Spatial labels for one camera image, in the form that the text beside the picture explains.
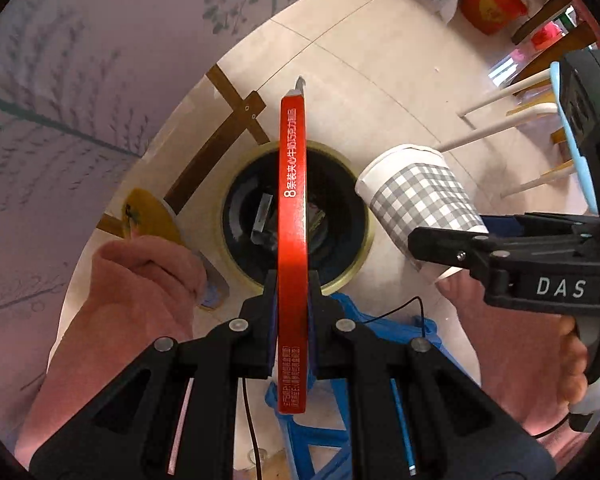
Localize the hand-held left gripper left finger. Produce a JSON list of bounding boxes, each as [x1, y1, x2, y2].
[[30, 269, 281, 480]]

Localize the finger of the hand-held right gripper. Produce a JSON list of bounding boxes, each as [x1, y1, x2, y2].
[[480, 213, 600, 244], [407, 226, 521, 281]]

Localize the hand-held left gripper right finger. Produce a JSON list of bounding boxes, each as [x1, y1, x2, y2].
[[307, 269, 556, 480]]

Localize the grey checkered paper cup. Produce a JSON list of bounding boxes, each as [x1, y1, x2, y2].
[[355, 144, 491, 286]]

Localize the red box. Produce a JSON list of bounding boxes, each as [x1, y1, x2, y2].
[[276, 76, 311, 415]]

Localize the yellow rimmed black trash bin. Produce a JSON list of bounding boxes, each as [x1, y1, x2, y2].
[[217, 142, 376, 293]]

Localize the person's right hand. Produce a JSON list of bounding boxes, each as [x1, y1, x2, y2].
[[555, 316, 595, 407]]

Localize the white legged chair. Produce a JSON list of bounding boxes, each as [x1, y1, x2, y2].
[[437, 67, 578, 198]]

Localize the blue plastic stool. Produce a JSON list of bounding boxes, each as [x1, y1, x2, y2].
[[265, 292, 441, 480]]

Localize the person's pink trousers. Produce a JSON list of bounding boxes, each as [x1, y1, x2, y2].
[[15, 235, 581, 466]]

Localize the yellow slipper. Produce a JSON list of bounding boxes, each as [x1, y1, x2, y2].
[[121, 187, 231, 311]]

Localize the red plastic bucket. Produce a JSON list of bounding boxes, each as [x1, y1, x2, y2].
[[461, 0, 528, 36]]

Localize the thin black cable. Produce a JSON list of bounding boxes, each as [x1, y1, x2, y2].
[[242, 297, 428, 480]]

